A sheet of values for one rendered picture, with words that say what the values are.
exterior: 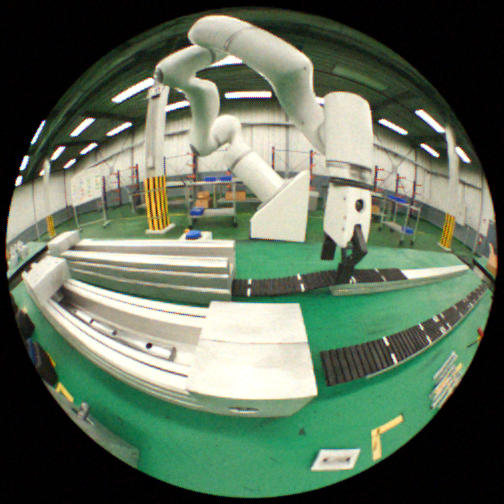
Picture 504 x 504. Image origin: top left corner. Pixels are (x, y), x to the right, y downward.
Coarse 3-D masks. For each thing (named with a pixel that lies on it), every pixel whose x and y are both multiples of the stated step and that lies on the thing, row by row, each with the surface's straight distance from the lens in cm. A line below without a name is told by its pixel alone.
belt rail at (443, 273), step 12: (408, 276) 51; (420, 276) 55; (432, 276) 63; (444, 276) 76; (456, 276) 92; (336, 288) 35; (348, 288) 38; (360, 288) 40; (372, 288) 41; (384, 288) 44; (396, 288) 48
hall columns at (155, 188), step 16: (160, 96) 389; (160, 112) 378; (448, 112) 766; (160, 128) 370; (448, 128) 712; (160, 144) 363; (448, 144) 695; (48, 160) 1083; (160, 160) 358; (160, 176) 351; (48, 192) 1050; (160, 192) 348; (48, 208) 1041; (160, 208) 347; (448, 208) 651; (48, 224) 1035; (160, 224) 351; (448, 224) 643; (448, 240) 646
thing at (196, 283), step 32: (64, 256) 65; (96, 256) 45; (128, 256) 37; (160, 256) 32; (192, 256) 36; (224, 256) 34; (128, 288) 40; (160, 288) 34; (192, 288) 32; (224, 288) 29
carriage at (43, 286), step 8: (48, 256) 53; (40, 264) 51; (48, 264) 44; (56, 264) 40; (64, 264) 40; (32, 272) 50; (40, 272) 43; (48, 272) 39; (56, 272) 39; (64, 272) 40; (32, 280) 43; (40, 280) 38; (48, 280) 39; (56, 280) 39; (64, 280) 40; (32, 288) 38; (40, 288) 38; (48, 288) 39; (56, 288) 40; (40, 296) 38; (48, 296) 39; (56, 296) 42; (40, 304) 39
